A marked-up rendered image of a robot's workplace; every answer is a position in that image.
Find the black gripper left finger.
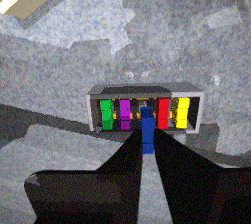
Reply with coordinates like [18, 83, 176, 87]
[24, 129, 143, 224]

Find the red fuse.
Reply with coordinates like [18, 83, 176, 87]
[156, 97, 170, 129]

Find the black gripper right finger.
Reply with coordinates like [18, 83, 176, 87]
[153, 128, 251, 224]

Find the grey fuse block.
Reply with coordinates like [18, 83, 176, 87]
[85, 82, 205, 135]

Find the cream shallow tray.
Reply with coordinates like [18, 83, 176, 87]
[0, 0, 46, 19]

